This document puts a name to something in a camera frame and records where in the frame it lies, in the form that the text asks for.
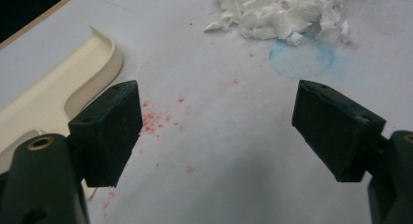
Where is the white table cover board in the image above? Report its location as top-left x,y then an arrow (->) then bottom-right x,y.
0,0 -> 413,224

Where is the cream plastic dustpan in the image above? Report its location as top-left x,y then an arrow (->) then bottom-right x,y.
0,24 -> 125,201

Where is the pile of white paper scraps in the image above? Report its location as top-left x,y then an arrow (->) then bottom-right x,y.
203,0 -> 368,48

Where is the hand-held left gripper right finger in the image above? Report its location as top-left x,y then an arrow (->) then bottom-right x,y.
290,79 -> 388,183

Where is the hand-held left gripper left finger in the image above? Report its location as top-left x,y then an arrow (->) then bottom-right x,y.
67,79 -> 144,189

